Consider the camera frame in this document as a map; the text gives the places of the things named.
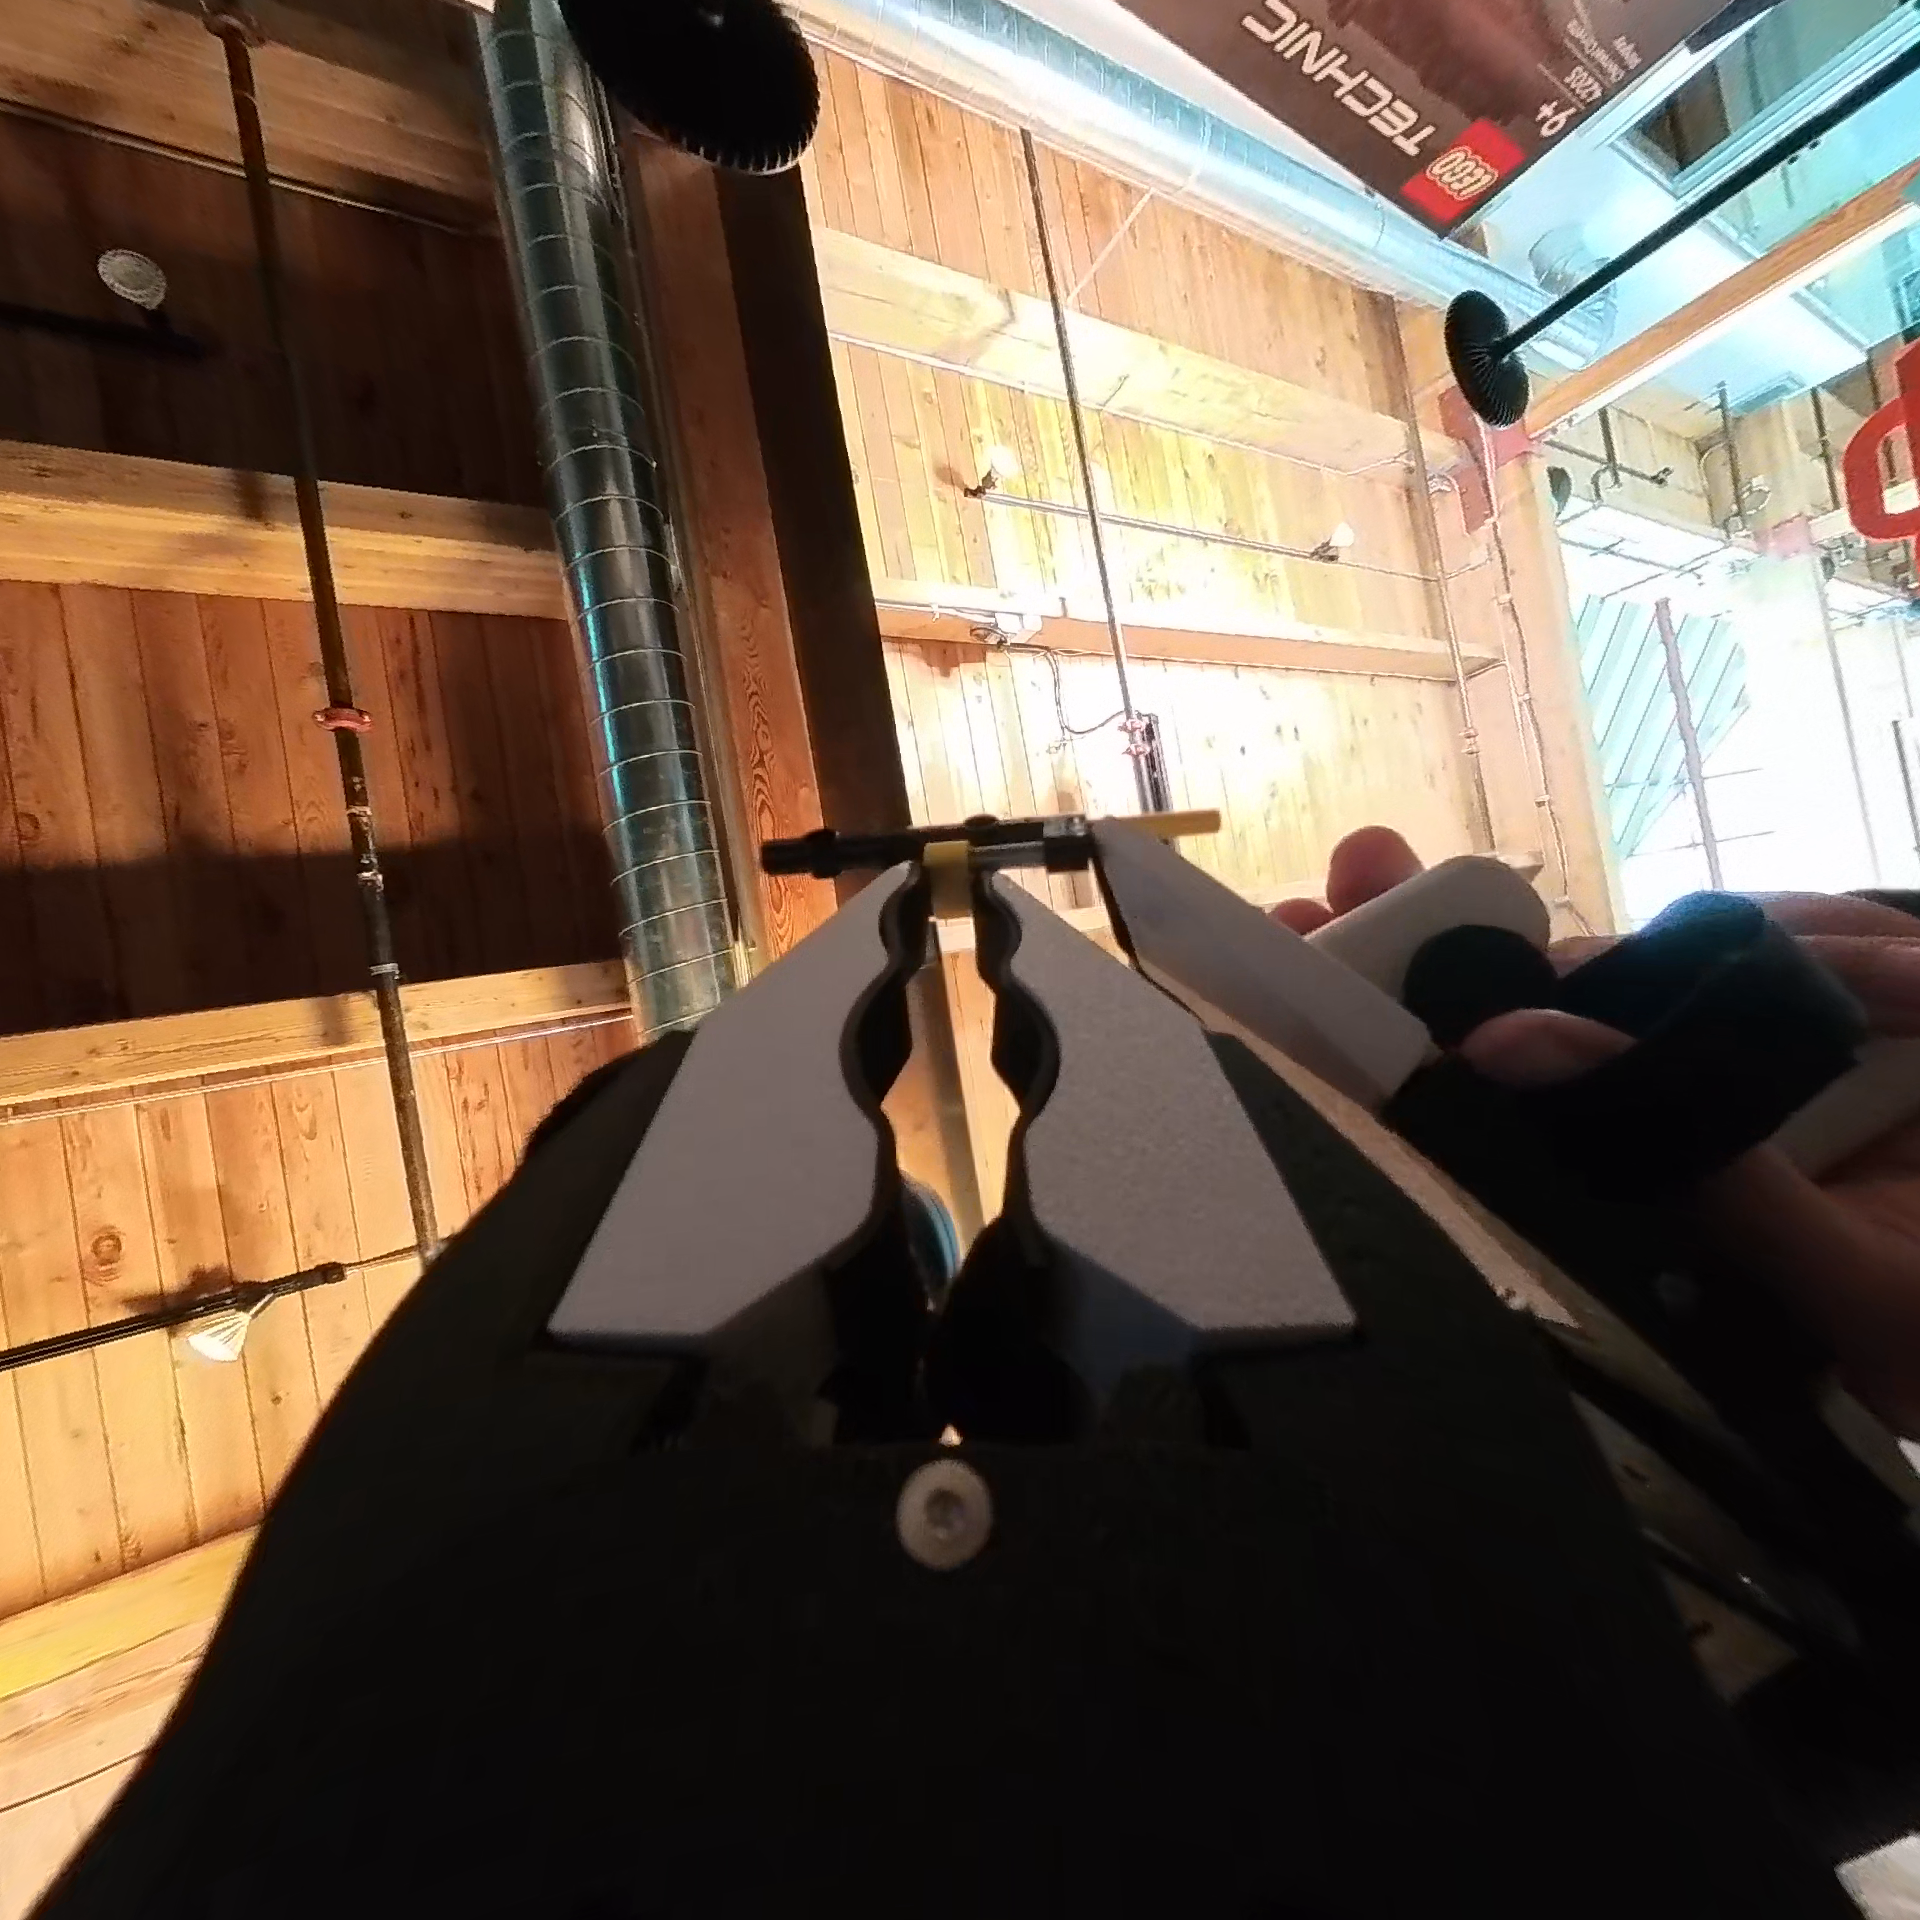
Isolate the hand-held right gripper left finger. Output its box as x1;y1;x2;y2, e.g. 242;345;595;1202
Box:
546;862;922;1353

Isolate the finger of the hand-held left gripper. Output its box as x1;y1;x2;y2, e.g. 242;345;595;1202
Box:
1097;821;1435;1092
1215;1032;1580;1327

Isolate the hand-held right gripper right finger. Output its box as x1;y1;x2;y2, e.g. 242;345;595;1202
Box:
965;871;1360;1359

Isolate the small black yellow lego assembly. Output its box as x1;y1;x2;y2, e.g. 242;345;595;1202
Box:
758;810;1221;917

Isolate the lego set cardboard box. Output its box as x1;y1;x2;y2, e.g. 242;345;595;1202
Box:
1117;0;1920;242

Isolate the person's left hand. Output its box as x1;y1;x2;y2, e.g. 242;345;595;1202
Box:
1271;831;1920;1435

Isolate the thin metal ceiling pipe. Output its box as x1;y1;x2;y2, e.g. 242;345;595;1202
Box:
1019;129;1170;819

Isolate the black spotlight with white bulb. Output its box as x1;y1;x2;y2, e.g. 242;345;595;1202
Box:
0;1261;350;1373

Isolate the red sign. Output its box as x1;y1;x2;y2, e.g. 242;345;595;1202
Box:
1839;352;1920;592

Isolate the rusty ceiling pipe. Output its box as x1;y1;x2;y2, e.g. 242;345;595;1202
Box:
210;0;445;1271

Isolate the wide metal ventilation duct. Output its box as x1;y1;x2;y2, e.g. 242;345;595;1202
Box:
478;0;754;1041

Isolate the black ceiling track rail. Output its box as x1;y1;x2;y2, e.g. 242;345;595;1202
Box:
0;301;210;365

